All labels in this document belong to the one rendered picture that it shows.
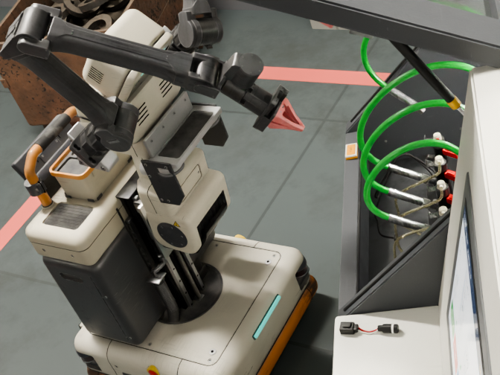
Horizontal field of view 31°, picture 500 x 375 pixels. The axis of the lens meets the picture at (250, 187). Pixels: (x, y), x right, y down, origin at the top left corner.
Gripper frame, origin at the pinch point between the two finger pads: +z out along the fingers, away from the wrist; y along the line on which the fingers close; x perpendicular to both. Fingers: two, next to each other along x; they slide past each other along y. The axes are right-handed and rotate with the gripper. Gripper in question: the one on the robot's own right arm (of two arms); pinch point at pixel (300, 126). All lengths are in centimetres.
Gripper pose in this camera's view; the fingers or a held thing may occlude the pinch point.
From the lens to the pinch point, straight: 200.7
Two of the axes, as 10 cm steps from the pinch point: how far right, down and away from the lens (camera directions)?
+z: 8.5, 5.2, 1.2
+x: 3.3, -6.9, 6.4
